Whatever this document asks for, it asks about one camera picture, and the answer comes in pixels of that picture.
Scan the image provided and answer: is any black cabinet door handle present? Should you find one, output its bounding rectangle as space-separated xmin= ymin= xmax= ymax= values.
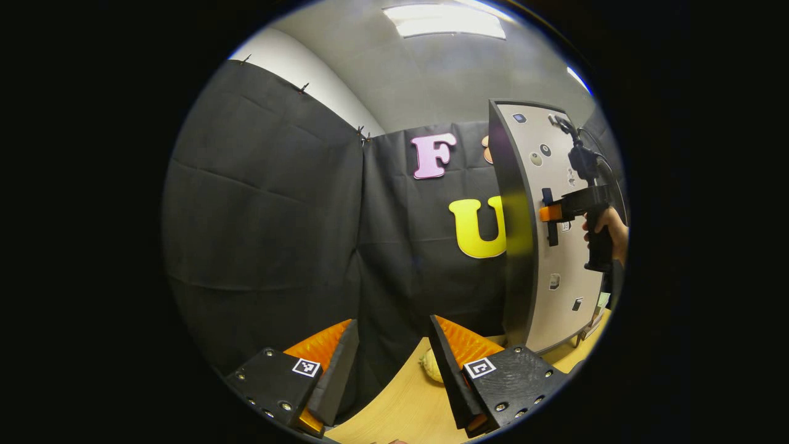
xmin=542 ymin=188 xmax=560 ymax=247

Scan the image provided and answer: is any black backdrop cloth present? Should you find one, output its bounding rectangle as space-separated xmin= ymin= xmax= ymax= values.
xmin=161 ymin=59 xmax=626 ymax=426

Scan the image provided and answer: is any yellow round bun toy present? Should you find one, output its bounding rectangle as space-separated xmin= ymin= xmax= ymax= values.
xmin=419 ymin=353 xmax=446 ymax=384

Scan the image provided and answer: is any grey cabinet door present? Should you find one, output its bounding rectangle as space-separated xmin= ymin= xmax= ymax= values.
xmin=496 ymin=103 xmax=617 ymax=353

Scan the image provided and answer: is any dark grey cabinet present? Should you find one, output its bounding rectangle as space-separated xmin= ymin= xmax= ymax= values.
xmin=488 ymin=99 xmax=611 ymax=355

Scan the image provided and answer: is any long ceiling light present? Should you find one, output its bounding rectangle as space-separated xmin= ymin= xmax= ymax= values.
xmin=382 ymin=3 xmax=507 ymax=39

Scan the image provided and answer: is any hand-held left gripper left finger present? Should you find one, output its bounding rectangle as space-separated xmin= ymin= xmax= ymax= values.
xmin=225 ymin=319 xmax=360 ymax=440

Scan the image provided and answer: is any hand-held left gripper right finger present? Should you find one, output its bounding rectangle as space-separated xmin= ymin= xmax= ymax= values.
xmin=428 ymin=316 xmax=571 ymax=438

